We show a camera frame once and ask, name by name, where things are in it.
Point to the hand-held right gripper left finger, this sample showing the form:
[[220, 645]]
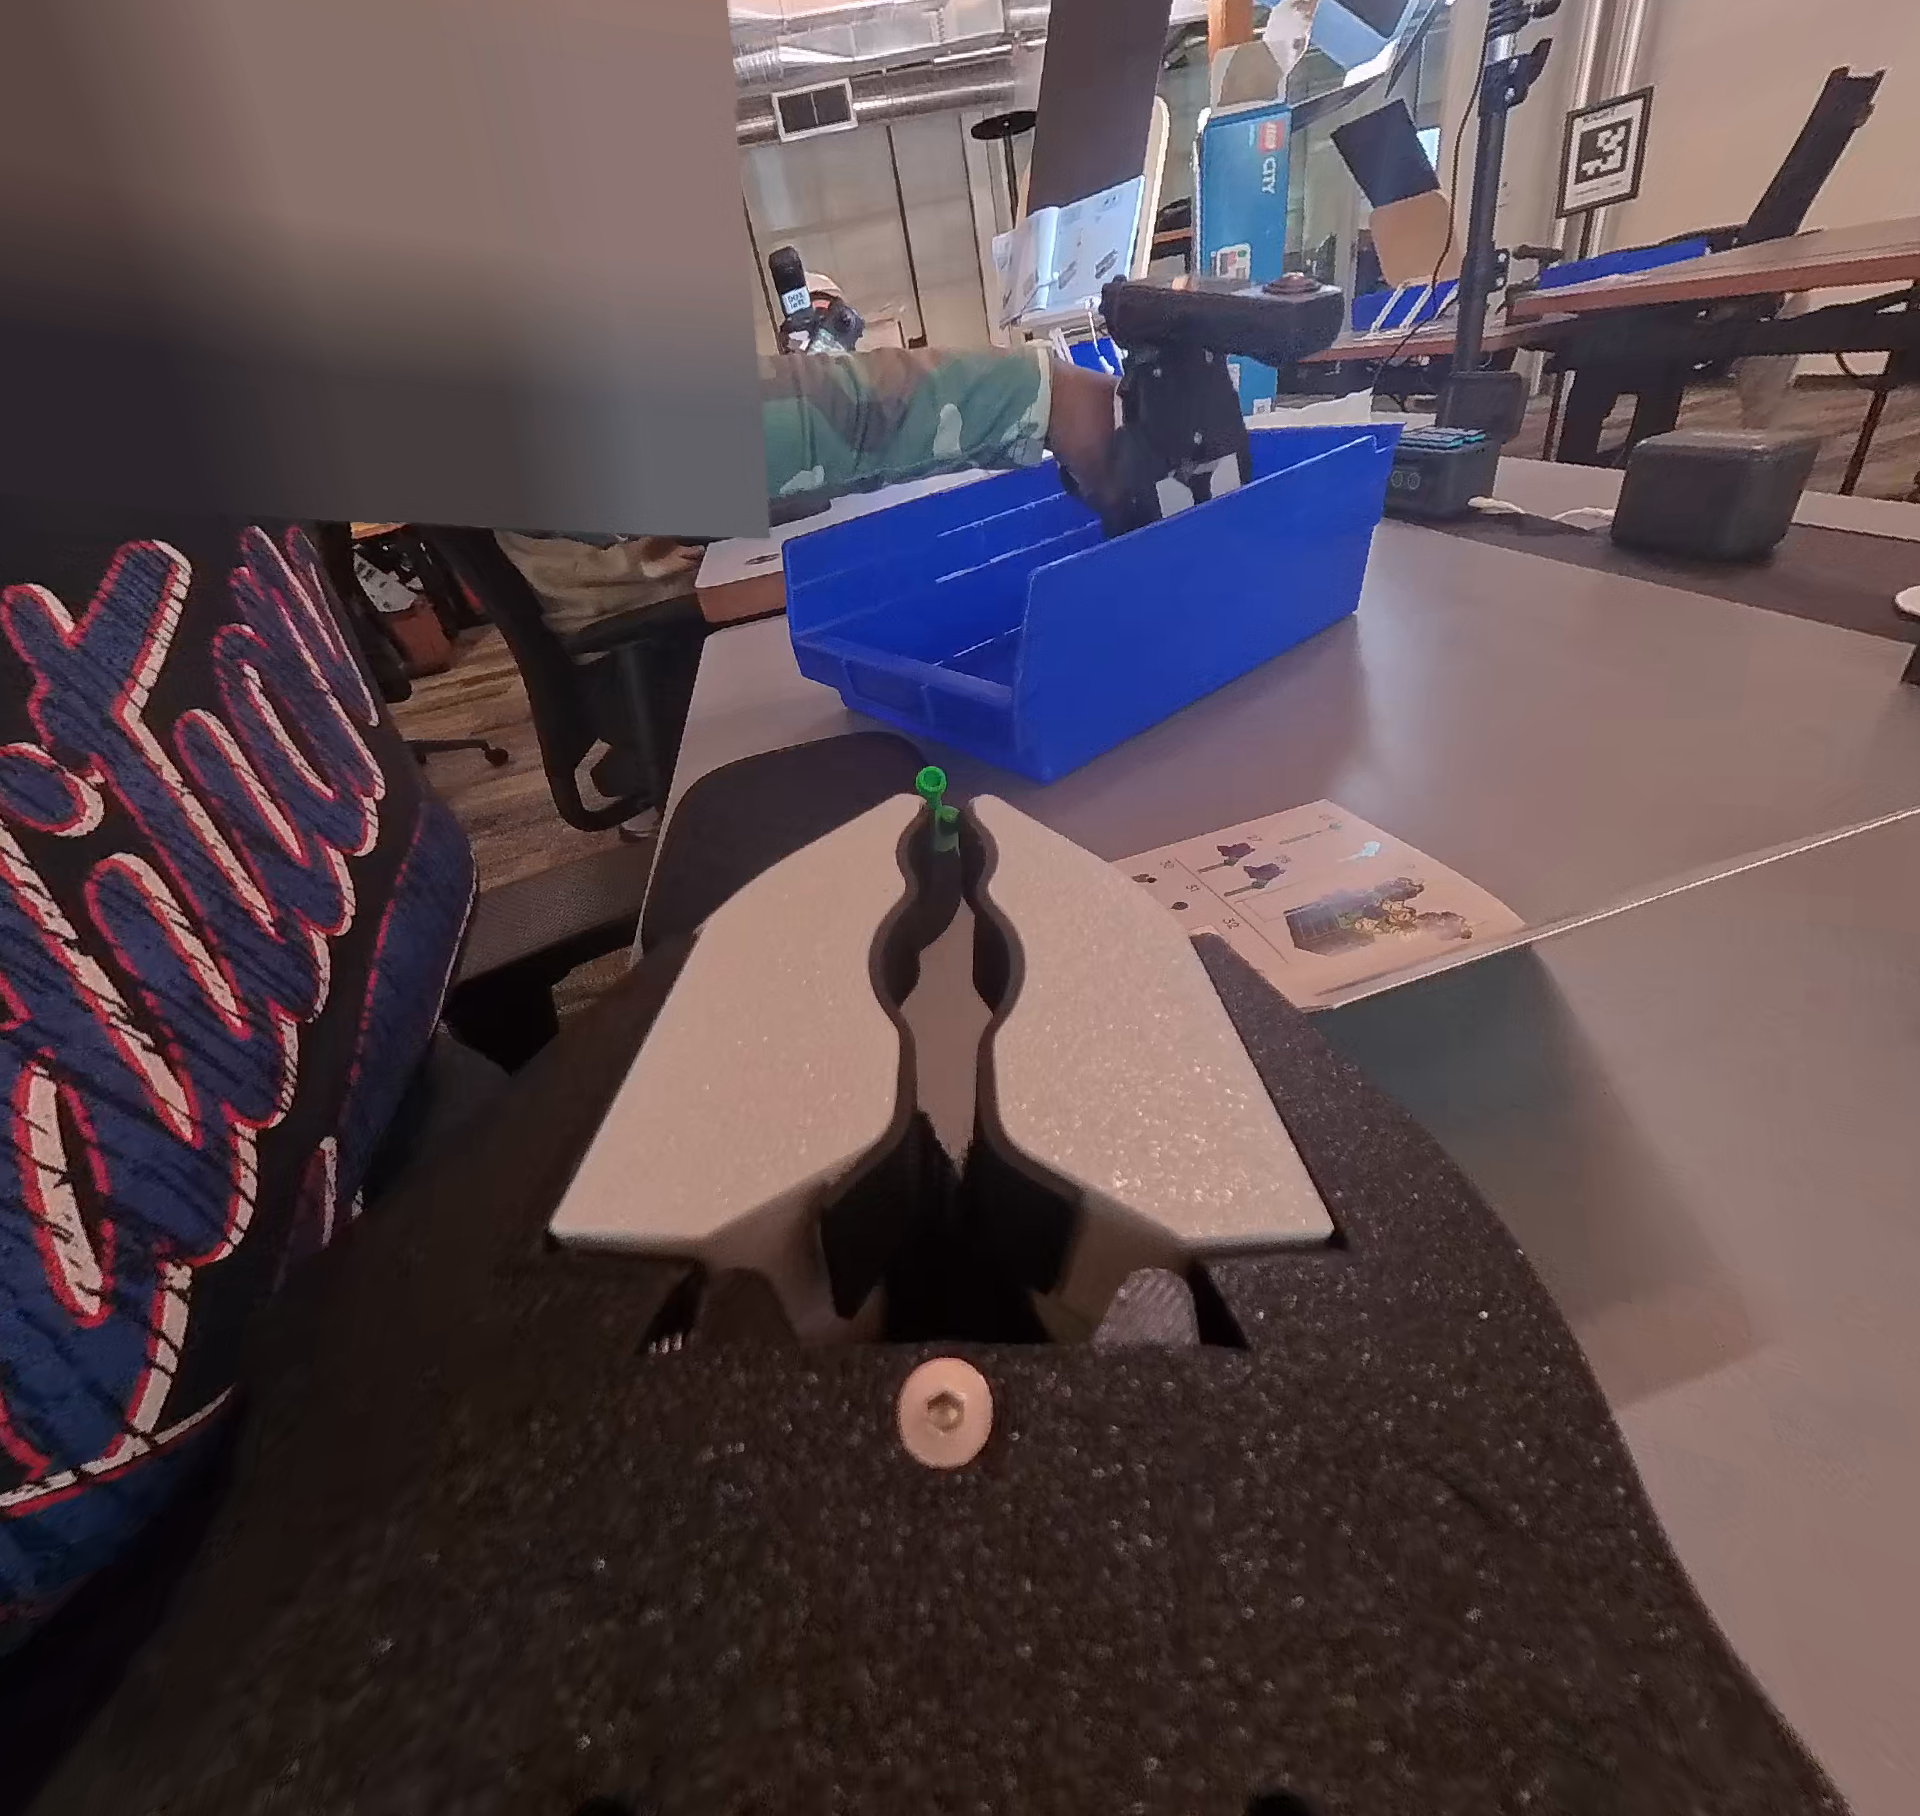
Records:
[[751, 1082]]

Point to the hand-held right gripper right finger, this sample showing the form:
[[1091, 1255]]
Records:
[[1155, 1069]]

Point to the large blue plastic bin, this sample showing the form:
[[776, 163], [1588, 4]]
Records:
[[1141, 619]]

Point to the short green lego stalk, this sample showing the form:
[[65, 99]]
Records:
[[937, 804]]

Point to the person's left forearm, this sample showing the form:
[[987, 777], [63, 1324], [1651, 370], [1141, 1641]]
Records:
[[902, 413]]

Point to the lego instruction booklet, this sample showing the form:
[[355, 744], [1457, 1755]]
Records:
[[1321, 902]]

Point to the person's left hand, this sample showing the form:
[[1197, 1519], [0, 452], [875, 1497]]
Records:
[[1087, 421]]

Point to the tall blue box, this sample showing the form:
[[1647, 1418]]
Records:
[[1244, 197]]

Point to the black rounded pad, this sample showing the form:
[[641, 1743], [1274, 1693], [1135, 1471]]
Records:
[[767, 833]]

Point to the small black device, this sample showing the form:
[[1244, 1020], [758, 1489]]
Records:
[[1449, 469]]

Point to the studio light panel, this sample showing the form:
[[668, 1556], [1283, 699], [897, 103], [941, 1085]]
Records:
[[1118, 47]]

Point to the black light stand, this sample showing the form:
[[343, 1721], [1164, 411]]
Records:
[[1486, 169]]

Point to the black seat chair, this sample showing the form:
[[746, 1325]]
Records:
[[572, 676]]

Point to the wooden side desk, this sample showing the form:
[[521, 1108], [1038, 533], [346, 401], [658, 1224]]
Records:
[[1726, 274]]

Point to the dark grey cube device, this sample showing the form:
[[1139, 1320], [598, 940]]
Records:
[[1714, 494]]

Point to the black office chair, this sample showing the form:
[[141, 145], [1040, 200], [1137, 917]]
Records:
[[1801, 151]]

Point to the square wall tag sign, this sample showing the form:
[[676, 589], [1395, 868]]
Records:
[[1608, 151]]

